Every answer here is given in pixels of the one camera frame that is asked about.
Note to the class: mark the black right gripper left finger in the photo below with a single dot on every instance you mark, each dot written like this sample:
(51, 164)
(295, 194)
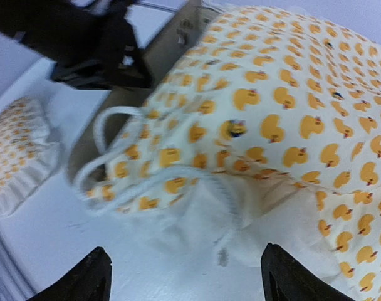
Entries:
(90, 279)

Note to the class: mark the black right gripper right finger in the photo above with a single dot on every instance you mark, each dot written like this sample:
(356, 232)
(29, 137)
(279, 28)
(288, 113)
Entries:
(285, 278)

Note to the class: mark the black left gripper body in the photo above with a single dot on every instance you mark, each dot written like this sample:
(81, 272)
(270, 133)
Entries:
(93, 46)

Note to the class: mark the wooden striped pet bed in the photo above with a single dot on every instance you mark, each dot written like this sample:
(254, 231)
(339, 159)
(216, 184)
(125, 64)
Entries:
(165, 34)

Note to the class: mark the duck print mattress cushion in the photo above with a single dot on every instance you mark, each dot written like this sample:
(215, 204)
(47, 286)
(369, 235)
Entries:
(264, 96)

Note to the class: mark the duck print small pillow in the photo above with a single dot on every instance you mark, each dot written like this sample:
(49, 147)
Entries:
(27, 157)

